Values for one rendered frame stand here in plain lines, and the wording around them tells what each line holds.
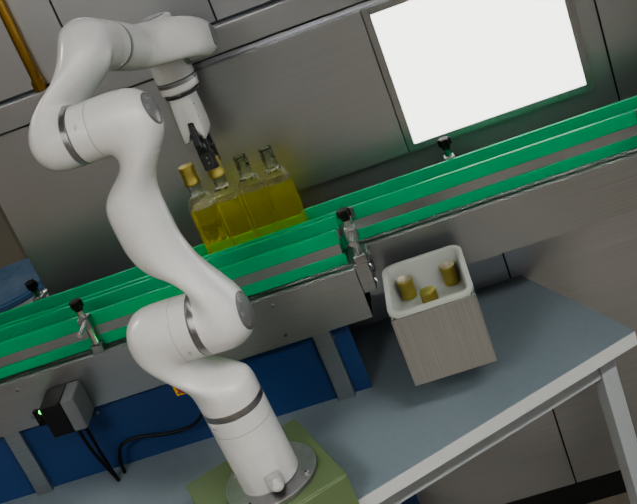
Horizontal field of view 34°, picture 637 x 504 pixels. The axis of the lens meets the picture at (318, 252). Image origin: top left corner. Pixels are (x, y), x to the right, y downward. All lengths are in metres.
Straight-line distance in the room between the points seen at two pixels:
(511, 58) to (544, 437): 1.02
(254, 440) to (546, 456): 1.12
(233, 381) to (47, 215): 0.81
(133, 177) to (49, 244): 0.85
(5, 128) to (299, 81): 0.67
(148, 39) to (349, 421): 0.89
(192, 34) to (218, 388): 0.68
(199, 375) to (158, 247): 0.26
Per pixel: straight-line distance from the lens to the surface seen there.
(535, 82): 2.36
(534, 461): 2.85
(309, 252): 2.16
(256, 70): 2.30
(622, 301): 2.65
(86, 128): 1.72
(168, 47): 2.03
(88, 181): 2.46
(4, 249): 4.85
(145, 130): 1.70
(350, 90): 2.31
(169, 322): 1.83
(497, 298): 2.49
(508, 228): 2.26
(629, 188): 2.29
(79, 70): 1.78
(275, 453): 1.96
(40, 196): 2.50
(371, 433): 2.18
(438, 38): 2.30
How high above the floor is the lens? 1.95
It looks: 23 degrees down
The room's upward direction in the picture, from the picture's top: 22 degrees counter-clockwise
